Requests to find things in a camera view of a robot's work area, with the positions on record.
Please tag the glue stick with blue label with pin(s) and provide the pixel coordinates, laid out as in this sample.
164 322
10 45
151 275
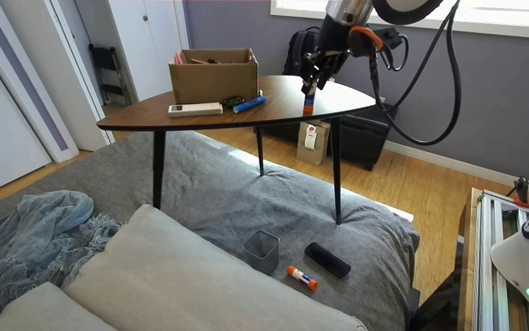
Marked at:
307 105

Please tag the blue marker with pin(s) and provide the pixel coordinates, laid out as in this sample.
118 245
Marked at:
249 103

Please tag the grey fabric cover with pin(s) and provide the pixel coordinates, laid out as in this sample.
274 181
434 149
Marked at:
228 190

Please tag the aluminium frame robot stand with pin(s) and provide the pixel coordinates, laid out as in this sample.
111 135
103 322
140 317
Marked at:
491 276

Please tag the brown wooden table black legs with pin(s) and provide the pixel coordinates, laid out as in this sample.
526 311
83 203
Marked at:
276 102

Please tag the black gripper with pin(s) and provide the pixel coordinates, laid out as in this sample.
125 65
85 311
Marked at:
333 39

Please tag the blue-grey crumpled blanket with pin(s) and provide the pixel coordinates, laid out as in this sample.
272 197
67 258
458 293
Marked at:
32 240

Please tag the white rectangular box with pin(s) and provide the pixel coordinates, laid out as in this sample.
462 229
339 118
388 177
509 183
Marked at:
195 109

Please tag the small black item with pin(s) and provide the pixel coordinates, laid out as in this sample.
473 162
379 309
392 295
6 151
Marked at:
232 102

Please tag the black oblong case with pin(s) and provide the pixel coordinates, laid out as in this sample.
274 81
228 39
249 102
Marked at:
328 260

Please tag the open cardboard box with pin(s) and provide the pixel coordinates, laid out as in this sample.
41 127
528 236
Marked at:
212 83

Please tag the large light grey cushion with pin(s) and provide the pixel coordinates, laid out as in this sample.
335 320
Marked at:
184 282

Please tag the red and black clamp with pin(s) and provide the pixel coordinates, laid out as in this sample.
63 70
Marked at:
522 190

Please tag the white wardrobe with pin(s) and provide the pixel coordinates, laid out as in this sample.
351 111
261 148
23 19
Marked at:
148 43

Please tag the brown paper bag with tag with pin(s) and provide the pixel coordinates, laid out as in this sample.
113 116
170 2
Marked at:
313 144

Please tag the white window frame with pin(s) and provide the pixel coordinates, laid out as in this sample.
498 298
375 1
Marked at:
509 19

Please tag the black ottoman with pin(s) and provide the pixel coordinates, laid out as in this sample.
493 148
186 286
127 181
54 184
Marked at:
362 138

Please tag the plain white door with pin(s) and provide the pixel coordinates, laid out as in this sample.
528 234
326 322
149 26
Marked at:
63 61

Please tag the orange white marker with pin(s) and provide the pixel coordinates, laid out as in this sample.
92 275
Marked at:
302 278

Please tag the pink marker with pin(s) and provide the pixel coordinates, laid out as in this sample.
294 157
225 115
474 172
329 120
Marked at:
179 59

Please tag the dark mesh stationery holder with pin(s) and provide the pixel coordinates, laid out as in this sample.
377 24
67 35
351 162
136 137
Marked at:
261 251

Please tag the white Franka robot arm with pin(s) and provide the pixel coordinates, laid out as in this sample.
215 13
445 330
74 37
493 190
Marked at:
348 10

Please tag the white door panel grey stripe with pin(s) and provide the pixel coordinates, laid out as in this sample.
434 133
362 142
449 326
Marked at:
26 80

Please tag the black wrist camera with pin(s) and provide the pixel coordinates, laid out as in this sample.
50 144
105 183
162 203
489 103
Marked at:
394 39

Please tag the black backpack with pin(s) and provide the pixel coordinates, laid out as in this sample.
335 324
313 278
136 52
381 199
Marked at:
298 52

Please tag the black folding rack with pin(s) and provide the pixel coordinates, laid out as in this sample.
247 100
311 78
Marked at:
109 70

